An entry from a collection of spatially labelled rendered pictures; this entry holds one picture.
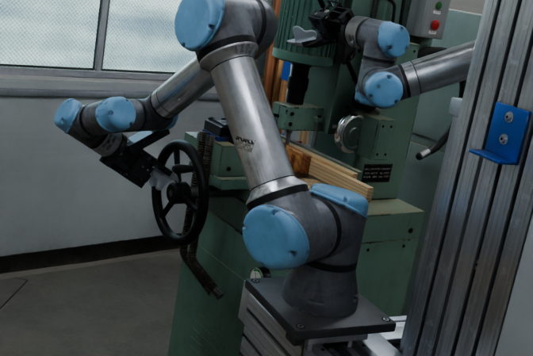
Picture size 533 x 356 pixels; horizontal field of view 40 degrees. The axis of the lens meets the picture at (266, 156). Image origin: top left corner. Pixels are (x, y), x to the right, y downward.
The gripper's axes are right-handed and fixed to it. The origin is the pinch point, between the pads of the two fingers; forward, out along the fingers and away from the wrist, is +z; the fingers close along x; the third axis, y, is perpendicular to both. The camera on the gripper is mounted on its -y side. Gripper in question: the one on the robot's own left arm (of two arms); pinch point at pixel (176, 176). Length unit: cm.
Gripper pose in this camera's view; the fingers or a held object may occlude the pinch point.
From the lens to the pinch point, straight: 189.6
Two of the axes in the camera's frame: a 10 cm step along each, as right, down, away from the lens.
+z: 6.2, 4.9, 6.2
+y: -5.5, 8.3, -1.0
